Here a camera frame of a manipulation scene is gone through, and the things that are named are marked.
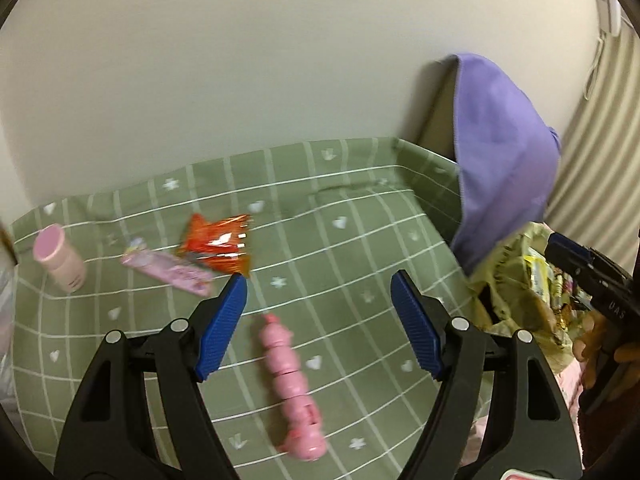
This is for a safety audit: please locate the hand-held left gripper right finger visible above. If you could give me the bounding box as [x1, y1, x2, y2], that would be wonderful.
[390, 269, 586, 480]

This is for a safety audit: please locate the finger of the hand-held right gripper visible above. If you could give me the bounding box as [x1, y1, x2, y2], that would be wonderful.
[544, 232, 626, 296]

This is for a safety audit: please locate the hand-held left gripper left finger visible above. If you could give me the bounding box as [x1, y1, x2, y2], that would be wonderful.
[52, 272, 249, 480]

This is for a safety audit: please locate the yellowish plastic bag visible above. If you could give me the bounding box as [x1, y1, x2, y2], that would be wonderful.
[467, 222, 591, 361]

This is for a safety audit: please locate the pink pig-shaped bottle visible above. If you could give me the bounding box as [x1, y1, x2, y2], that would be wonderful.
[259, 313, 329, 463]

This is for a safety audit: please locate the person's right forearm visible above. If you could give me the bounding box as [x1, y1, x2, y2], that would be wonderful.
[580, 360, 640, 480]

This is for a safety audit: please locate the person's right hand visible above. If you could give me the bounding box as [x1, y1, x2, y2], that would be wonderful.
[572, 310, 608, 391]

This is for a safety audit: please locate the pink floral wrapper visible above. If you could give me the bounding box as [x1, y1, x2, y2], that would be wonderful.
[120, 241, 214, 297]

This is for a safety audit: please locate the orange snack packet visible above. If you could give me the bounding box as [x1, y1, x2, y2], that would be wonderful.
[178, 213, 253, 277]

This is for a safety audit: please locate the beige striped curtain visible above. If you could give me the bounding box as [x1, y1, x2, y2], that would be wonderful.
[545, 30, 640, 271]

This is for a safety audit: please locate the green grid tablecloth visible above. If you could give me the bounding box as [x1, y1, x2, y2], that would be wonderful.
[7, 136, 501, 480]

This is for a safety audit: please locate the purple cloth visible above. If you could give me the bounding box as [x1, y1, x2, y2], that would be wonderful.
[447, 52, 563, 276]

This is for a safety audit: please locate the small pink bottle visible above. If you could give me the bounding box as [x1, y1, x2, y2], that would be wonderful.
[33, 225, 87, 294]

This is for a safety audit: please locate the beige box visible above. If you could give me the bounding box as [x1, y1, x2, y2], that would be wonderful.
[414, 57, 461, 163]

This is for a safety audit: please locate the white cord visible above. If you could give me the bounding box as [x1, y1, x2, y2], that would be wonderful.
[582, 35, 608, 101]

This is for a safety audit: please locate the white wall switch box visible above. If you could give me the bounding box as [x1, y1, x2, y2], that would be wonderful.
[590, 0, 623, 38]

